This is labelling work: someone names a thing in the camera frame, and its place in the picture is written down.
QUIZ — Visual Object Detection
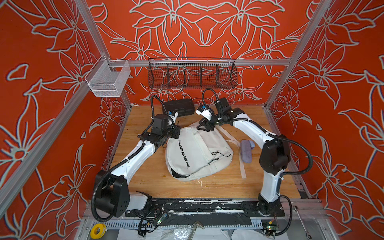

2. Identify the white student backpack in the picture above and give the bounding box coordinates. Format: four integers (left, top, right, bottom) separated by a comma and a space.
166, 122, 241, 182

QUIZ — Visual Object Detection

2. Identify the purple glasses case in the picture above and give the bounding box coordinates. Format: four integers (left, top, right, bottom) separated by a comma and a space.
241, 140, 256, 164

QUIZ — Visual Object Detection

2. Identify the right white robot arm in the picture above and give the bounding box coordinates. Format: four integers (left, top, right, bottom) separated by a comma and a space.
196, 88, 314, 216

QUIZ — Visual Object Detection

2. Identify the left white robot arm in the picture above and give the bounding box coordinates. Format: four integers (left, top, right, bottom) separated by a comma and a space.
91, 95, 181, 223

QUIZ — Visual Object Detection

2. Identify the black plastic case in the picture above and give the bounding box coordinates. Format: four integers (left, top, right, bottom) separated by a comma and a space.
163, 99, 195, 117

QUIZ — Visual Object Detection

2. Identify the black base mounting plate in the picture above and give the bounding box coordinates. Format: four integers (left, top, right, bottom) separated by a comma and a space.
125, 197, 286, 218

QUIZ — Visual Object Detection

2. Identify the yellow tape roll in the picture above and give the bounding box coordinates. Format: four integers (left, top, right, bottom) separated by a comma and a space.
90, 223, 108, 240

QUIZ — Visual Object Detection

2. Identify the small green circuit board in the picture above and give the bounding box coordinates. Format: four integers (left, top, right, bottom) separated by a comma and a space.
263, 223, 279, 237

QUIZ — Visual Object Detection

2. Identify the steel wrench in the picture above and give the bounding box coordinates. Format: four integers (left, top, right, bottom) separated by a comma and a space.
294, 206, 312, 240

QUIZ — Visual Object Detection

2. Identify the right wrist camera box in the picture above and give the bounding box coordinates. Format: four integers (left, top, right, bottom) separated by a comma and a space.
196, 105, 215, 120

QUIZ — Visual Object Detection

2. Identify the black wire wall basket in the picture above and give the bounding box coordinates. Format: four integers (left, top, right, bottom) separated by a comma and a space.
148, 57, 239, 90

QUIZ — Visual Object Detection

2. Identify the white wire mesh basket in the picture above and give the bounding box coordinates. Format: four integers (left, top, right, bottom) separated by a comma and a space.
85, 55, 131, 97

